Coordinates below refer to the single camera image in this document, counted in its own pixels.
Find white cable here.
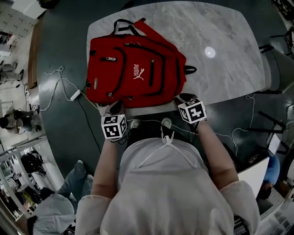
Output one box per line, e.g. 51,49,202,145
127,93,256,157
38,66,102,112

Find black cable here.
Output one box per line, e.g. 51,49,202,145
76,84,102,155

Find white power strip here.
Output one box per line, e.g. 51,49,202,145
69,89,82,102

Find black bag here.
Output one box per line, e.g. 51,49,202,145
20,152,45,175

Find white lockers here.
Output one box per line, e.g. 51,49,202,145
0,8,39,39

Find white shelf rack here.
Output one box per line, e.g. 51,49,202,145
0,146,58,221

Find person's black trousers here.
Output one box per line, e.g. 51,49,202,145
125,127,198,148

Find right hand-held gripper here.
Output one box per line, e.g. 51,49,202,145
173,92,208,133

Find grey chair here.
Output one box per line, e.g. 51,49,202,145
258,44,294,95

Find black chair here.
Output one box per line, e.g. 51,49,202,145
246,111,287,148

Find white rectangular table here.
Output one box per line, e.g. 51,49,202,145
236,156,271,217

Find person's left forearm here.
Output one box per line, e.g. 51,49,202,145
90,137,126,197

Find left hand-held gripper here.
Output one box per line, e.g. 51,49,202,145
98,100,128,142

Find person's white shirt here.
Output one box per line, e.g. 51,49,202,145
74,126,262,235

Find grey marble table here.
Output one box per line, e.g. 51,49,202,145
86,0,272,118

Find person's right forearm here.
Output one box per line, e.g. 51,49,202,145
196,120,240,191

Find red backpack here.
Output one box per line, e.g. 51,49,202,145
86,17,198,109

